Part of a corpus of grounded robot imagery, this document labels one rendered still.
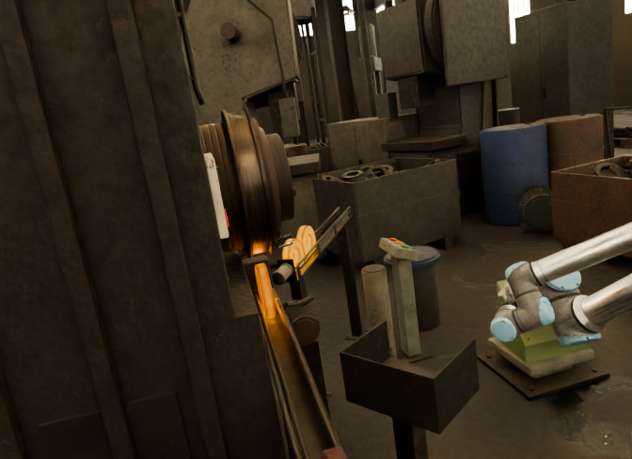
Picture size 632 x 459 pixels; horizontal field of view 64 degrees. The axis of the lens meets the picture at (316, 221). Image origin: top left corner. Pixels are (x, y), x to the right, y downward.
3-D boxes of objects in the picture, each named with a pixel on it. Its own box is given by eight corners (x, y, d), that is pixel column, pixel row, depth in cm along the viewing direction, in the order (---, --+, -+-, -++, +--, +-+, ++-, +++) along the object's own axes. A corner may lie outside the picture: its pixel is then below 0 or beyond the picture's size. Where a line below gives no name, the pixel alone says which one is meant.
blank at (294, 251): (278, 246, 210) (286, 246, 209) (292, 232, 224) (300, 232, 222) (286, 280, 215) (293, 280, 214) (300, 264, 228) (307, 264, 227)
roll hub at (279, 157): (284, 229, 150) (268, 136, 144) (271, 213, 177) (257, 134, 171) (302, 226, 152) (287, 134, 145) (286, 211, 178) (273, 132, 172)
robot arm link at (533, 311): (538, 289, 176) (506, 302, 182) (552, 320, 171) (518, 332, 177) (547, 292, 183) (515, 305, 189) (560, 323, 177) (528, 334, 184)
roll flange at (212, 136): (224, 283, 140) (190, 112, 129) (217, 245, 185) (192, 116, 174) (260, 276, 142) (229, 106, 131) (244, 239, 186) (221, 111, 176)
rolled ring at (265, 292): (261, 256, 174) (252, 258, 174) (269, 271, 157) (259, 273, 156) (270, 306, 178) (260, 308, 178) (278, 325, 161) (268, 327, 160)
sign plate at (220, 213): (220, 239, 113) (204, 160, 109) (216, 218, 138) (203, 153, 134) (230, 237, 114) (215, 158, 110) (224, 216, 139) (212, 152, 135)
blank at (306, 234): (292, 232, 224) (300, 232, 222) (306, 220, 237) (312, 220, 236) (299, 264, 228) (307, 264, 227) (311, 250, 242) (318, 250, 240)
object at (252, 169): (260, 276, 142) (229, 106, 131) (244, 239, 186) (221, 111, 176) (282, 271, 143) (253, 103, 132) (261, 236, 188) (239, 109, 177)
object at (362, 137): (369, 201, 671) (358, 118, 646) (429, 209, 579) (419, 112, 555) (337, 211, 644) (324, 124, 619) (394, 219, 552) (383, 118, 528)
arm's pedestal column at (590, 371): (546, 340, 256) (545, 324, 254) (609, 376, 218) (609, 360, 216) (477, 359, 248) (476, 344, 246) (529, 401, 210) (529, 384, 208)
